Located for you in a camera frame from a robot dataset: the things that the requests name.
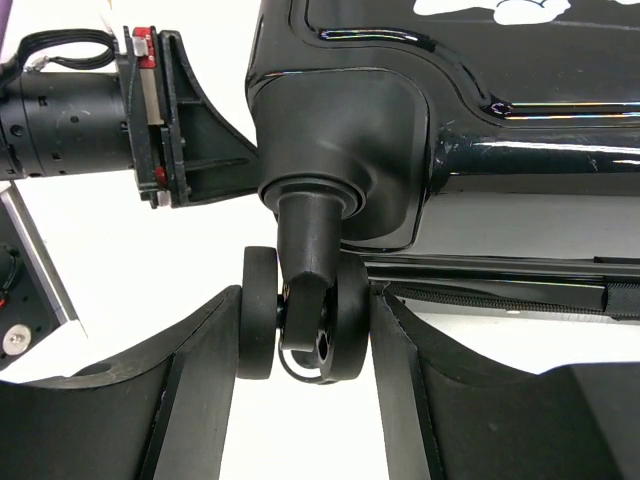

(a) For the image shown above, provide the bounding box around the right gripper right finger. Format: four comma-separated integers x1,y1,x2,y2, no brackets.
370,288,639,479

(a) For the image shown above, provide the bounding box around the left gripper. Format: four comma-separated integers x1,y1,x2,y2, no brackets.
1,27,260,207

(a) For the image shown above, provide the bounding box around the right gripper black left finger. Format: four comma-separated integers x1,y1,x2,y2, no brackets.
1,286,241,480

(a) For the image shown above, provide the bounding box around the black kids suitcase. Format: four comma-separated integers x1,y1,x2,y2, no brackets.
238,1,639,381

